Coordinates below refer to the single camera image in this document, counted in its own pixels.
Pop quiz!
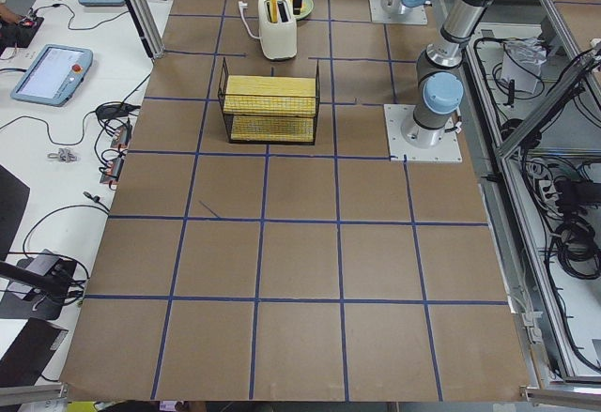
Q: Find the white toaster power cable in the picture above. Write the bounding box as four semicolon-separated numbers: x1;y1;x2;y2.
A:
238;1;262;41

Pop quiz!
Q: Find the orange toast slice in toaster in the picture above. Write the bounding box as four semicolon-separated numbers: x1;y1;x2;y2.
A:
269;0;278;23

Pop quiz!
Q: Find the aluminium frame post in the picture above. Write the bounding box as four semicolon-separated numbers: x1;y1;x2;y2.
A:
124;0;164;60

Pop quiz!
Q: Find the near blue teach pendant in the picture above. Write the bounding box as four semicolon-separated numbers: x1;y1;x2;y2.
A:
10;44;94;107

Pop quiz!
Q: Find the large wooden board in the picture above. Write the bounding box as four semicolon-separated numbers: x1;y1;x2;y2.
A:
219;75;319;116

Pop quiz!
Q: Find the light green round plate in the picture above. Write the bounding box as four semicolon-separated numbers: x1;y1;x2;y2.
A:
287;0;314;21

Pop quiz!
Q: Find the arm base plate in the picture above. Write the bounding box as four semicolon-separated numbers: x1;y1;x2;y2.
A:
369;0;428;25
384;104;463;163

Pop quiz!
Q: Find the black wire basket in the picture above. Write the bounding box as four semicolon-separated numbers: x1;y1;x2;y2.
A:
218;62;320;145

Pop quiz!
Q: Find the white two-slot toaster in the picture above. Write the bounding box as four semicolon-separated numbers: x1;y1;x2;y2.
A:
258;0;297;61

